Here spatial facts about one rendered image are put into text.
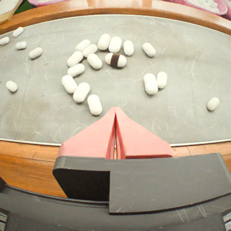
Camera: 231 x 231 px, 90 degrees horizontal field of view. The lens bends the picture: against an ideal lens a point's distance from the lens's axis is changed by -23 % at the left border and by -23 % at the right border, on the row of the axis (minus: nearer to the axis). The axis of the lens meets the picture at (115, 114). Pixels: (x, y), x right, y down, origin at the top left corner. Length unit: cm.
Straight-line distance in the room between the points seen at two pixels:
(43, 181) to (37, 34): 33
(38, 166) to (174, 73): 29
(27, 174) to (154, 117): 23
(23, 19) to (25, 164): 36
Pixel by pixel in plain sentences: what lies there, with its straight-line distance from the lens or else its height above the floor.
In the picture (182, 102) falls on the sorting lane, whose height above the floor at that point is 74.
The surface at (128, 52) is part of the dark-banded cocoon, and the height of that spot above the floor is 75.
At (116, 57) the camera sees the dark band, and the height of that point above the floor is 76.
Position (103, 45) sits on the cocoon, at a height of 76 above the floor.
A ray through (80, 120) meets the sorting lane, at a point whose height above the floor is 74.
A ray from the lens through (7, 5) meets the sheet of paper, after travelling 59.
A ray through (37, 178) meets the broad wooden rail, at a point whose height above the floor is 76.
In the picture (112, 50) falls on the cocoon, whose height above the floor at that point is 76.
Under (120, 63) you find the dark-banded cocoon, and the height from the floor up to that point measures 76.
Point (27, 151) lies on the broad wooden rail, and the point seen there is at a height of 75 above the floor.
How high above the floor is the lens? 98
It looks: 76 degrees down
